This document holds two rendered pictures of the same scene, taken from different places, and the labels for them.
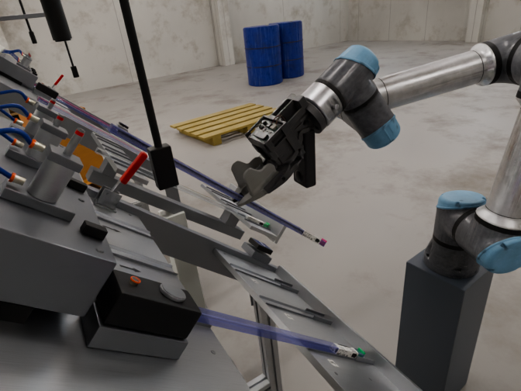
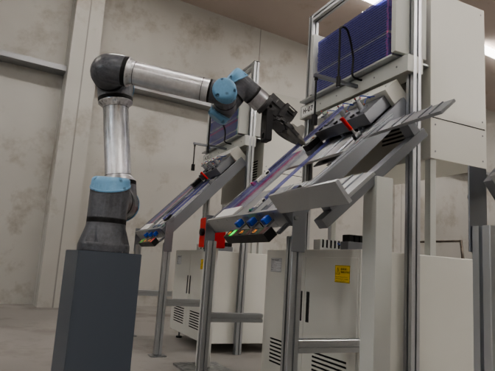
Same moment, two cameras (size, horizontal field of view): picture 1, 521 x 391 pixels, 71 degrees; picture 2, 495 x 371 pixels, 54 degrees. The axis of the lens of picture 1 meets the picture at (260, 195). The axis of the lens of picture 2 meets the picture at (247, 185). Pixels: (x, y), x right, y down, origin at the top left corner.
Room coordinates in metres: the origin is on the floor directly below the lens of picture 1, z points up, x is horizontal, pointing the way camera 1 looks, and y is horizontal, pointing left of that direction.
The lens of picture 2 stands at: (2.29, -0.05, 0.54)
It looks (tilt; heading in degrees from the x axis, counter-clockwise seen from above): 9 degrees up; 183
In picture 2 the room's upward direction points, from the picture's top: 4 degrees clockwise
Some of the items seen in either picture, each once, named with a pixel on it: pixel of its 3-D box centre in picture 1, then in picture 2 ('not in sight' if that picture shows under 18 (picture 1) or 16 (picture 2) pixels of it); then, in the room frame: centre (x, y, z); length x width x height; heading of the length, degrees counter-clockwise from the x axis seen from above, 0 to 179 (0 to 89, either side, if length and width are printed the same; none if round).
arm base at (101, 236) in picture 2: (453, 248); (104, 235); (0.86, -0.55, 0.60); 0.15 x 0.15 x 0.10
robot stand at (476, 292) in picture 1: (439, 327); (92, 347); (0.86, -0.55, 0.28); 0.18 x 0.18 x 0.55; 34
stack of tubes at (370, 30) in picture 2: not in sight; (360, 51); (0.22, 0.30, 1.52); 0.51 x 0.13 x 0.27; 28
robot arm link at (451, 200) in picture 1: (460, 216); (110, 196); (0.85, -0.55, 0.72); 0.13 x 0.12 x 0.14; 5
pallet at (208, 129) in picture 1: (231, 122); not in sight; (4.44, 0.26, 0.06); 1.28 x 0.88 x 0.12; 123
